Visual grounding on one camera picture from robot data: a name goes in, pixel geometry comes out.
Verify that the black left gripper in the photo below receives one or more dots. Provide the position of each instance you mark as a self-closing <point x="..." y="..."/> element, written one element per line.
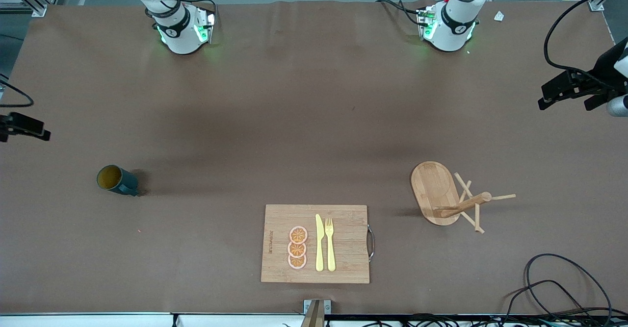
<point x="599" y="72"/>

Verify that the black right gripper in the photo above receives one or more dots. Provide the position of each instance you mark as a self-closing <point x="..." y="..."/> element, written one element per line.
<point x="20" y="124"/>

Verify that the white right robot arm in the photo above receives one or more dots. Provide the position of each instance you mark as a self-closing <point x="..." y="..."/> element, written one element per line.
<point x="179" y="33"/>

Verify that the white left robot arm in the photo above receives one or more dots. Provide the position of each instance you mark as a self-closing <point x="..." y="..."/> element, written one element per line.
<point x="451" y="28"/>

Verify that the white paper scrap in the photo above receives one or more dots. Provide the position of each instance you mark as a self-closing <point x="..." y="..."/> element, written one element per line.
<point x="499" y="16"/>

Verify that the wooden mug tree stand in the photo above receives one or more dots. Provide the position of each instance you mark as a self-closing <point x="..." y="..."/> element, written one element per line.
<point x="431" y="192"/>

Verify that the brown table cover sheet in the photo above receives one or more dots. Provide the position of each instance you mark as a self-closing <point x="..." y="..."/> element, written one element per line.
<point x="245" y="170"/>

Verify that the bamboo cutting board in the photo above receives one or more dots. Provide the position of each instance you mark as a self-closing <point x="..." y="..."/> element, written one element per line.
<point x="343" y="248"/>

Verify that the yellow plastic fork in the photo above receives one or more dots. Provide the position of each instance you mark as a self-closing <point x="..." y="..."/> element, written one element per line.
<point x="330" y="253"/>

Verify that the yellow plastic knife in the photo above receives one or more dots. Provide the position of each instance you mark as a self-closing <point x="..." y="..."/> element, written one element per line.
<point x="319" y="248"/>

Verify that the dried orange slice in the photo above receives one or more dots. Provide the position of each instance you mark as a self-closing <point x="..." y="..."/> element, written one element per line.
<point x="298" y="234"/>
<point x="297" y="250"/>
<point x="297" y="263"/>

